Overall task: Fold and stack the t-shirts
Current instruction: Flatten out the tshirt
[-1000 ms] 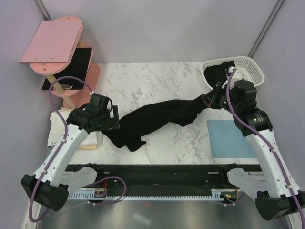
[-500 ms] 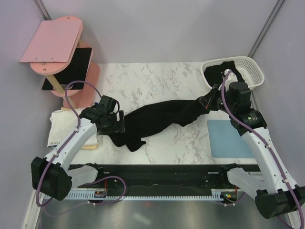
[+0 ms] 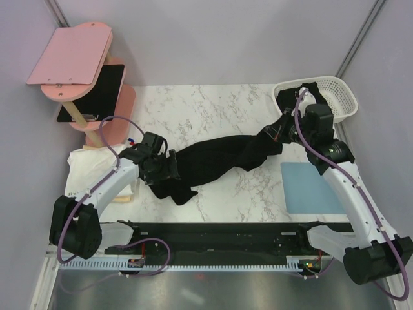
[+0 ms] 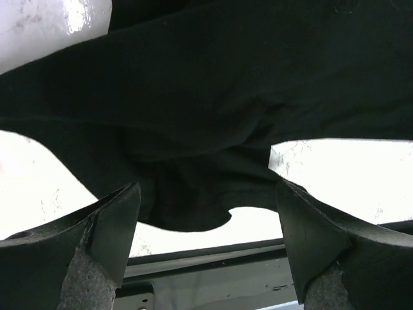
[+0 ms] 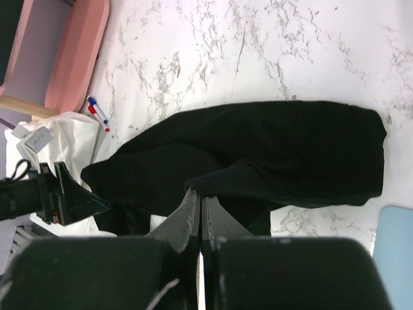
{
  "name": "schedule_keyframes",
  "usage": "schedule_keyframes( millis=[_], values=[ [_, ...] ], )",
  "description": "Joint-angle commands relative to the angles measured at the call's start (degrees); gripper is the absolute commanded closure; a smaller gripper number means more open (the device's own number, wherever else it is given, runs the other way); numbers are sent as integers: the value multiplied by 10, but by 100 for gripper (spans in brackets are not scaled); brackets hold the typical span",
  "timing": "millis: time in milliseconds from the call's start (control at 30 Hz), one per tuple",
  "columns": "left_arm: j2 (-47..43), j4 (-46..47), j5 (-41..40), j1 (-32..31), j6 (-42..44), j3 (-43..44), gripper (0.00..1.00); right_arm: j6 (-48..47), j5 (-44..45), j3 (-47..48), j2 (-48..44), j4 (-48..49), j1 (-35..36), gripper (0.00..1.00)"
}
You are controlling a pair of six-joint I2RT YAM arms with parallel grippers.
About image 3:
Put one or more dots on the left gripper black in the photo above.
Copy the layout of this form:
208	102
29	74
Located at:
169	171

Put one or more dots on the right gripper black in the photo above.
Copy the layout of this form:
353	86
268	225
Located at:
277	130

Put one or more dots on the black t shirt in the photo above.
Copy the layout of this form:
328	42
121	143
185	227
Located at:
286	99
207	161

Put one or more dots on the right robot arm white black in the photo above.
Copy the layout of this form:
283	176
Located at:
376	250

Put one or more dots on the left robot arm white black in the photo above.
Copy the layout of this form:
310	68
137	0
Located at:
76	226

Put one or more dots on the black t shirt in basket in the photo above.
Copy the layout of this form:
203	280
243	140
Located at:
286	99

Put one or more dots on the white plastic basket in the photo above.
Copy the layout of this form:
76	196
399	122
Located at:
338	95

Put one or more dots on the light blue folding board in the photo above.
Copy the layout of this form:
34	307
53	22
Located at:
306	192

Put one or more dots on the white folded t shirt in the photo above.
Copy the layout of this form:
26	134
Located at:
86	167

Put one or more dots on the black clipboard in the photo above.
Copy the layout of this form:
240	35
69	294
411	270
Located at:
101	101

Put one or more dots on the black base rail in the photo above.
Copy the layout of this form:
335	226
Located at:
270	238

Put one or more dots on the light blue cable duct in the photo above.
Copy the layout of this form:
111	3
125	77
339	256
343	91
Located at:
132	265

